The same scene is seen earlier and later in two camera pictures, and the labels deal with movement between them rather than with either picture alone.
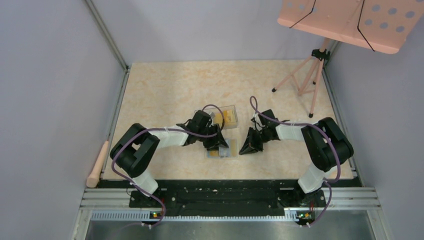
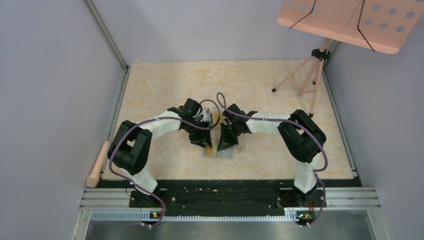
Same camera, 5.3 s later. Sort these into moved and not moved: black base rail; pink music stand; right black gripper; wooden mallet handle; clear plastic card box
Moved: clear plastic card box; right black gripper
Not moved: black base rail; wooden mallet handle; pink music stand
